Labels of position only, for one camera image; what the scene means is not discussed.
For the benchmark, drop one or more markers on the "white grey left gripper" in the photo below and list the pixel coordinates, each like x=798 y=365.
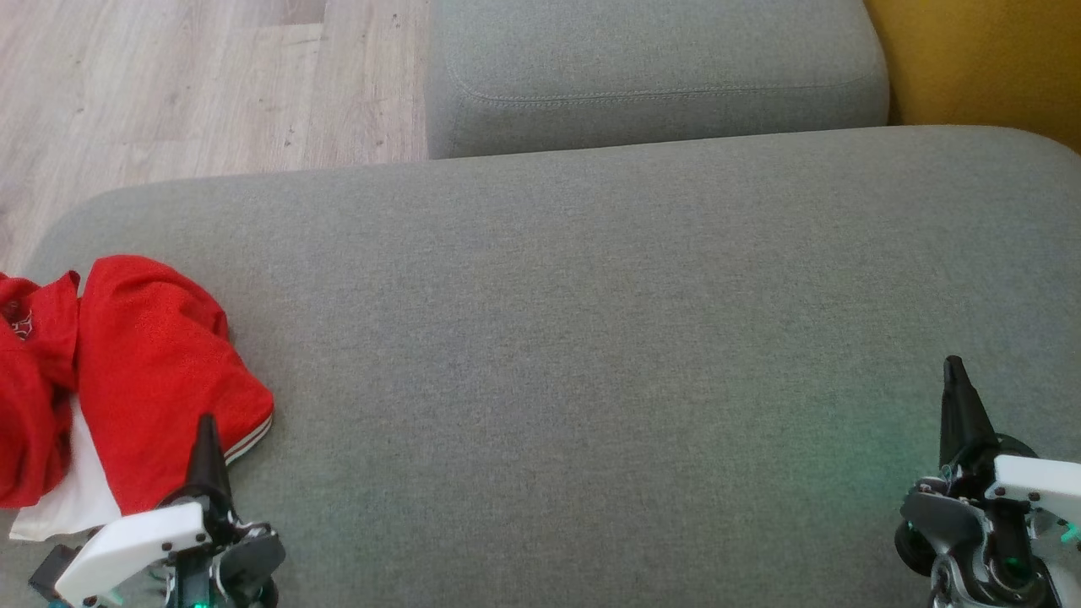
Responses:
x=135 y=545

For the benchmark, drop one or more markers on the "large grey sofa seat cushion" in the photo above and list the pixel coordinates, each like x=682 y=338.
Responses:
x=591 y=338

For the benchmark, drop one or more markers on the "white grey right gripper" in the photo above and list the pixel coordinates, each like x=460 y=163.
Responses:
x=1030 y=507

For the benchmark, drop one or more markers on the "red basketball jersey number 23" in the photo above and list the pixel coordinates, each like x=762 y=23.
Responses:
x=152 y=363

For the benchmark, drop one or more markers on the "small grey sofa cushion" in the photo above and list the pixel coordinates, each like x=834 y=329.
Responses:
x=659 y=59

